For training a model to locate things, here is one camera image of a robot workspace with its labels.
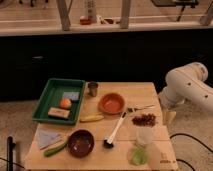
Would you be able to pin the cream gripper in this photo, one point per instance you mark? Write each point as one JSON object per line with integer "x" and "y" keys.
{"x": 168, "y": 116}

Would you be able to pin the metal fork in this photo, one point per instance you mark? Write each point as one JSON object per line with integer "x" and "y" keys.
{"x": 134, "y": 109}

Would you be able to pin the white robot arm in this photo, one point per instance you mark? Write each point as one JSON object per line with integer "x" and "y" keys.
{"x": 185, "y": 83}

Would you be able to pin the orange bowl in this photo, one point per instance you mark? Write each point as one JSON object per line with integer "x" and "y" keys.
{"x": 111, "y": 103}

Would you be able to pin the dark purple bowl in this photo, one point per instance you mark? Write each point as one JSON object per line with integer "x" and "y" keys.
{"x": 80, "y": 143}

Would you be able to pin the pile of brown nuts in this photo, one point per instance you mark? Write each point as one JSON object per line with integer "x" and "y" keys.
{"x": 145, "y": 120}

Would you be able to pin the clear plastic cup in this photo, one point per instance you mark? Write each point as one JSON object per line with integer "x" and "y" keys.
{"x": 144, "y": 136}

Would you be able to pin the yellow banana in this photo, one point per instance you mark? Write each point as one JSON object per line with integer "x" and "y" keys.
{"x": 91, "y": 118}

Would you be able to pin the metal cup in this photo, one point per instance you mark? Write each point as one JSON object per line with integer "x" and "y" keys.
{"x": 93, "y": 88}

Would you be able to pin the blue sponge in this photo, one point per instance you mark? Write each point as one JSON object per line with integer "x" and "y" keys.
{"x": 73, "y": 96}

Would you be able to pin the orange fruit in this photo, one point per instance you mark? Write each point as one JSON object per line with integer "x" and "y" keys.
{"x": 65, "y": 103}

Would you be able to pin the green plastic tray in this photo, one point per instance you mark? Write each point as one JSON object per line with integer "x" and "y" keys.
{"x": 51, "y": 97}

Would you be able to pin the brown wooden block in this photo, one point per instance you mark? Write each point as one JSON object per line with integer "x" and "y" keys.
{"x": 57, "y": 112}

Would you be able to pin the green cucumber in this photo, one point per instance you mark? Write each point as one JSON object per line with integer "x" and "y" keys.
{"x": 54, "y": 150}

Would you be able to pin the grey folded cloth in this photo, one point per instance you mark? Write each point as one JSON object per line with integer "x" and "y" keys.
{"x": 46, "y": 138}

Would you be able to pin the red object on shelf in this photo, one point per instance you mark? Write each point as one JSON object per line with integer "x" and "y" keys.
{"x": 85, "y": 21}

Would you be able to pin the black stand on floor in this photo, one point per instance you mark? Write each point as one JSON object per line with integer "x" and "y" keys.
{"x": 10, "y": 147}

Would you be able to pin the white handled black brush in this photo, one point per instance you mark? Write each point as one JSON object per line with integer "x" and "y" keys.
{"x": 108, "y": 141}

